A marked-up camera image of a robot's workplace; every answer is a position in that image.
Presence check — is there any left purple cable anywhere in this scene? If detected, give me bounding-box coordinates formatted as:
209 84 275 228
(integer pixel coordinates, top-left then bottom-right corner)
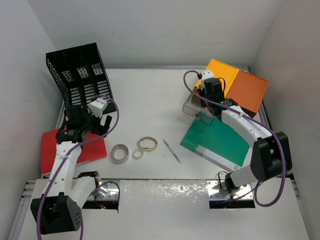
36 94 120 240

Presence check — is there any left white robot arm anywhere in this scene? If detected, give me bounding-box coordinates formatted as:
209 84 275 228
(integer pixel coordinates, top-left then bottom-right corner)
30 103 112 239

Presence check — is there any left metal arm base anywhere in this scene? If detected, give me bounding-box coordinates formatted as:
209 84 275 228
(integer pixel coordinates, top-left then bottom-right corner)
88 179 120 202

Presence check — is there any black mesh file organizer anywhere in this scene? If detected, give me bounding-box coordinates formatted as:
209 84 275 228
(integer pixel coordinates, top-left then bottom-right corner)
45 42 116 114

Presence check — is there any orange drawer box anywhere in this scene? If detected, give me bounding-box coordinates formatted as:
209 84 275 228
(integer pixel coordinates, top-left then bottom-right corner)
226 70 269 118

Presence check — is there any red notebook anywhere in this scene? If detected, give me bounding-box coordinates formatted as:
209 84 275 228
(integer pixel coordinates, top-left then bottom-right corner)
40 128 107 176

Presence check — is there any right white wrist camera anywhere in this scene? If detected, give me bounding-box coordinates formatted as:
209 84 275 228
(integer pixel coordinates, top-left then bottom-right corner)
197 69 215 81

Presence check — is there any right metal arm base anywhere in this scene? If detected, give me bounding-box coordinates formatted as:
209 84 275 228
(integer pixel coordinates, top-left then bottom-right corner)
206 179 253 202

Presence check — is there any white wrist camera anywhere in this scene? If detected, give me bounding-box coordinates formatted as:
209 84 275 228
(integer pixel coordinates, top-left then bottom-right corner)
197 69 215 81
87 97 108 118

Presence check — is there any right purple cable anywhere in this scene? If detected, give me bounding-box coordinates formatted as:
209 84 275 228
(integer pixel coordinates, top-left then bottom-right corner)
183 70 287 207

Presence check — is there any green notebook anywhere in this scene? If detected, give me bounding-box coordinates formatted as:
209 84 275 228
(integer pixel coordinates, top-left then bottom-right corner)
180 118 252 172

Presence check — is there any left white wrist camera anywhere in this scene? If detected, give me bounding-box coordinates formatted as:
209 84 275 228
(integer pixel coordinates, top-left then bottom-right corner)
87 97 108 118

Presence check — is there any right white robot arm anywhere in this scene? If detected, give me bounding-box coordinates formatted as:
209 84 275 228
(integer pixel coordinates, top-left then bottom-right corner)
197 77 293 193

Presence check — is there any beige masking tape roll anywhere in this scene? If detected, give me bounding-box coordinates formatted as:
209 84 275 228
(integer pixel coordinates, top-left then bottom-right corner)
137 136 159 152

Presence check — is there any yellow drawer box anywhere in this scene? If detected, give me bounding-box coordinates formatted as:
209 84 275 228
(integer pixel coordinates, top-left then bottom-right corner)
191 59 240 107

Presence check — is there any large clear tape roll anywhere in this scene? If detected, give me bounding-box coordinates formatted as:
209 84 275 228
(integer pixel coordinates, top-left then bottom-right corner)
111 144 130 165

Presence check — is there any grey green pen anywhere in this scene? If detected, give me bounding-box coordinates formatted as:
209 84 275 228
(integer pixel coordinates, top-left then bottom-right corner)
162 139 181 164

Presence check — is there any small white tape roll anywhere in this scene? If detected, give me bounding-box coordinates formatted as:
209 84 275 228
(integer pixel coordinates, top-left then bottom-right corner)
132 148 144 160

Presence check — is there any purple cable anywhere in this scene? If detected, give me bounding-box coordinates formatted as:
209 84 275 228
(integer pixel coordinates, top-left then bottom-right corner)
183 70 287 207
36 94 120 240

